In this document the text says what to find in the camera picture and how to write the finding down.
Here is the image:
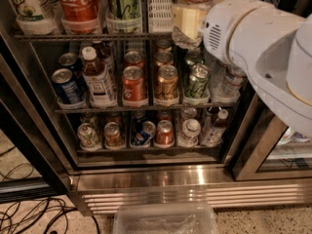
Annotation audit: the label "blue can middle shelf rear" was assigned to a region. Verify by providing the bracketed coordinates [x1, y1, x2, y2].
[58, 53, 84, 83]

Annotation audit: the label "blue Pepsi can bottom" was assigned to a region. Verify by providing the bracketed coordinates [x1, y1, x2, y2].
[131, 121, 156, 147]

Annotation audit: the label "red Coca-Cola can top shelf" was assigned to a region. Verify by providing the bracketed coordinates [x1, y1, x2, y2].
[59, 0, 100, 34]

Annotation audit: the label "water bottle bottom shelf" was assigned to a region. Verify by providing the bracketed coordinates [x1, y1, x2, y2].
[177, 119, 201, 147]

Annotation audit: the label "left open fridge door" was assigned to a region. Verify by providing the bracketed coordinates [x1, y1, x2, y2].
[0, 0, 77, 202]

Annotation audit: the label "white 7UP can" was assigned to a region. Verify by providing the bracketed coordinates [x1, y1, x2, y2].
[11, 0, 59, 35]

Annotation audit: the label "water bottle middle shelf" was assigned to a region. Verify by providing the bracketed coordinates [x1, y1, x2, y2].
[210, 60, 247, 103]

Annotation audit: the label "gold can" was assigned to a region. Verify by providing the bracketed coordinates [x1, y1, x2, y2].
[155, 51, 174, 68]
[154, 65, 179, 106]

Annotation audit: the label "gold can middle rear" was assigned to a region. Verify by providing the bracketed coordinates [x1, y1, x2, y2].
[155, 51, 174, 68]

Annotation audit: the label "red can middle rear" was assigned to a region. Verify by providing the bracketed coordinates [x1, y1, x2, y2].
[124, 51, 144, 69]

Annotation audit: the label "green LaCroix can top shelf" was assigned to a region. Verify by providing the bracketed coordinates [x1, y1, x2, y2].
[108, 0, 141, 33]

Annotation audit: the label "top wire shelf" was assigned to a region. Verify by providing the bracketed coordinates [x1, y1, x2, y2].
[14, 32, 172, 42]

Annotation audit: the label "orange can bottom shelf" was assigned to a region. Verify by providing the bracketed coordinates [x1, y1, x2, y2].
[104, 122, 124, 149]

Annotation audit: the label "gold can middle front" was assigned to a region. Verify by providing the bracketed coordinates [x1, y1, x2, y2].
[154, 65, 179, 106]

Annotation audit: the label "green can middle front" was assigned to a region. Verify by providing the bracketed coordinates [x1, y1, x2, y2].
[183, 63, 211, 105]

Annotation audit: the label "green can bottom left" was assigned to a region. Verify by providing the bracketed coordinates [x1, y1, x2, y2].
[77, 123, 100, 151]

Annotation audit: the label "black cables on floor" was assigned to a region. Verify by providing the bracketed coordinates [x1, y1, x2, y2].
[0, 144, 101, 234]

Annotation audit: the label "tea bottle bottom shelf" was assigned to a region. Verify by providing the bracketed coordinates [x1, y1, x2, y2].
[200, 107, 229, 147]

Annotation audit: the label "stainless fridge base grille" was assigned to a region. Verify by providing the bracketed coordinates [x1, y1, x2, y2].
[68, 165, 312, 215]

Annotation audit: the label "red can bottom shelf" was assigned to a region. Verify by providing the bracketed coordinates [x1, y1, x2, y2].
[155, 120, 174, 145]

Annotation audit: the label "tea bottle white cap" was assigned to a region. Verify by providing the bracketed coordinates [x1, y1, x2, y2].
[82, 47, 116, 108]

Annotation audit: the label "clear plastic bin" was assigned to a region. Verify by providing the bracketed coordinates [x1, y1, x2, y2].
[113, 202, 219, 234]

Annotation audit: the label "right glass fridge door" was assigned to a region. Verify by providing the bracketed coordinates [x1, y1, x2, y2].
[229, 0, 312, 180]

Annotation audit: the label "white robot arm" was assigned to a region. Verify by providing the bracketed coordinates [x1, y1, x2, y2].
[172, 0, 312, 136]

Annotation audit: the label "blue can shelf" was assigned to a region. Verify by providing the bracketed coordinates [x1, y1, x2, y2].
[52, 68, 84, 109]
[58, 53, 84, 83]

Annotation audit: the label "green can middle rear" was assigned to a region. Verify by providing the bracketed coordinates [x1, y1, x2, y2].
[184, 50, 204, 71]

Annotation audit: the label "red Coke can middle front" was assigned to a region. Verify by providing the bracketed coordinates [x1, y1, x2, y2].
[122, 66, 147, 107]

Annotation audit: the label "blue can middle shelf front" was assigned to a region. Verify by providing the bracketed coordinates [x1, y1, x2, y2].
[52, 68, 84, 109]

